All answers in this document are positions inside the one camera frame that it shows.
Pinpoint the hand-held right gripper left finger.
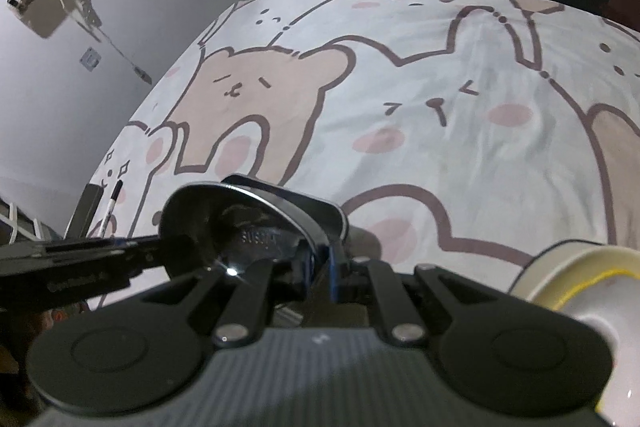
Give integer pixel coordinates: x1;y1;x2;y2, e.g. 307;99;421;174
142;240;316;349

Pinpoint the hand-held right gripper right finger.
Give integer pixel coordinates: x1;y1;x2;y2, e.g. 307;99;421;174
328;247;496;348

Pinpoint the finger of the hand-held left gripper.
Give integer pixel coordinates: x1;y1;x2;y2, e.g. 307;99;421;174
42;234;169;273

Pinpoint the small round steel cup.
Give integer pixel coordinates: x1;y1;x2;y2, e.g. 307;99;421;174
161;183;326;281

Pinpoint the cream plate with handles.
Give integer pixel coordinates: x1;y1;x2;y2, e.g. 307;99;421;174
509;239;640;427

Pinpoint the black and white pen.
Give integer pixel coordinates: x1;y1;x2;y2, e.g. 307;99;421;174
99;180;124;239

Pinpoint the dark flat box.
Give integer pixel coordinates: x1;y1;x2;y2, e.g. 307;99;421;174
64;183;109;239

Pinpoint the white rack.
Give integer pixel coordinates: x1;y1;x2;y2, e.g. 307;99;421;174
0;202;51;244

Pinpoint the wall-mounted box shelf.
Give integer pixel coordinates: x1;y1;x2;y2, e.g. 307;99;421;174
17;0;66;38

